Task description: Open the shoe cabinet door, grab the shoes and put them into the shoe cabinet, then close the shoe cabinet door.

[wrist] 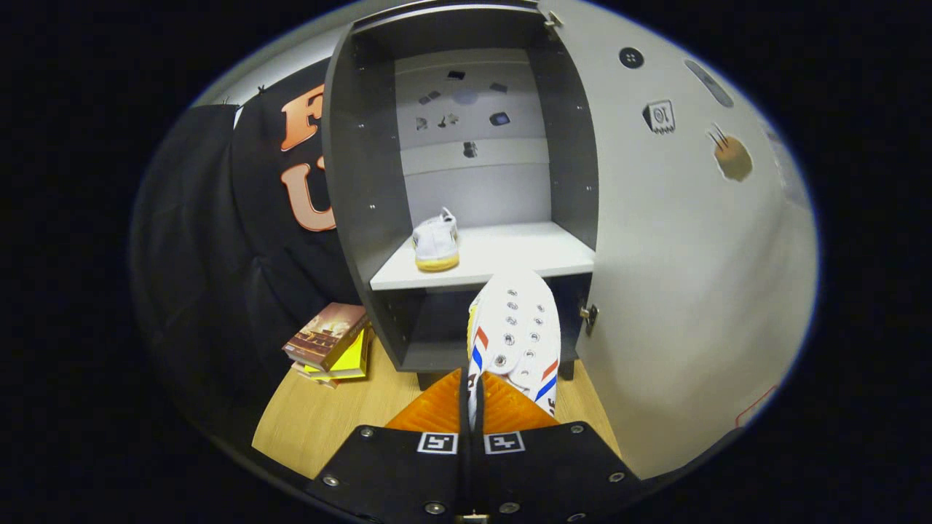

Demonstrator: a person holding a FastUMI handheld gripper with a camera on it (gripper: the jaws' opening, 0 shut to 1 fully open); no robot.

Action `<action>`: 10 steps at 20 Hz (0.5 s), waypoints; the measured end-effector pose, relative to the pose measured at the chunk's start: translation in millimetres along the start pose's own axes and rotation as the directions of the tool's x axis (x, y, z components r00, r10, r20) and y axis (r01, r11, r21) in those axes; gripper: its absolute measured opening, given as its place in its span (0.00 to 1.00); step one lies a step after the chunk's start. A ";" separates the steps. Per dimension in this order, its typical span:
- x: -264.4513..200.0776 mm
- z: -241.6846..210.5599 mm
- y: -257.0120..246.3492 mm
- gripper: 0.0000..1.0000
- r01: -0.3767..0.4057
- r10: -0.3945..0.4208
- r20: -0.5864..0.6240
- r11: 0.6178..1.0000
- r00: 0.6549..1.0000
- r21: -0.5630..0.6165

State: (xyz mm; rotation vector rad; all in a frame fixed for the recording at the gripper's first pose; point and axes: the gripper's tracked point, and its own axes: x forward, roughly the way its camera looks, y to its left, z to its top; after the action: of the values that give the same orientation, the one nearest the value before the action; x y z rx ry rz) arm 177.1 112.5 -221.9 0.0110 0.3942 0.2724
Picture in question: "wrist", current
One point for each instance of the yellow book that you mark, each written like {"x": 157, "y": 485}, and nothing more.
{"x": 353, "y": 360}

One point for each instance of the white cabinet shelf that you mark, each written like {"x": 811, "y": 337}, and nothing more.
{"x": 510, "y": 255}

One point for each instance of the brown cover book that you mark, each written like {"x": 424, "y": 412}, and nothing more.
{"x": 324, "y": 336}

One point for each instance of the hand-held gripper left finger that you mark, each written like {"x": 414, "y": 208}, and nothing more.
{"x": 464, "y": 407}

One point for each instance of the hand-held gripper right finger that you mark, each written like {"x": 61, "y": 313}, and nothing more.
{"x": 553, "y": 466}

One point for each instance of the white striped shoe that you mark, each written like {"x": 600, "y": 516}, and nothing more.
{"x": 518, "y": 327}
{"x": 435, "y": 244}

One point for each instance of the beige shoe cabinet door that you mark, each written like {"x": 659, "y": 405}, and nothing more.
{"x": 692, "y": 291}

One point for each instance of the dark grey shoe cabinet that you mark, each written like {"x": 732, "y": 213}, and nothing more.
{"x": 364, "y": 182}

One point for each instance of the black backdrop cloth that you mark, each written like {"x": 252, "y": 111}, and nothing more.
{"x": 218, "y": 255}

